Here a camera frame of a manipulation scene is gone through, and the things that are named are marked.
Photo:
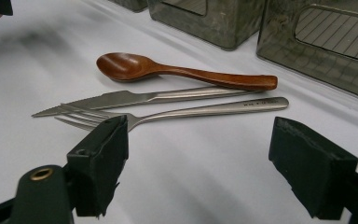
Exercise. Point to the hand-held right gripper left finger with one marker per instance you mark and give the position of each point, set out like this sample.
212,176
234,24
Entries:
99,168

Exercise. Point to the steel fork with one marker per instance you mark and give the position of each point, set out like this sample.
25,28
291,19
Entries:
214,109

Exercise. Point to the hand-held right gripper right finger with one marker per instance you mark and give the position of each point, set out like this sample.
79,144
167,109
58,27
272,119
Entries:
313,174

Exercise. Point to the steel serrated knife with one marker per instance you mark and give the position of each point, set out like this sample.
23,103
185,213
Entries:
121,99

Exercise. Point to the brown wooden spoon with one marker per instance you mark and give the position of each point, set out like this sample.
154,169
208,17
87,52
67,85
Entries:
127,67

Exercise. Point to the dark translucent storage box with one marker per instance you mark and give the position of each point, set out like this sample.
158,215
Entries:
279,46
133,4
223,28

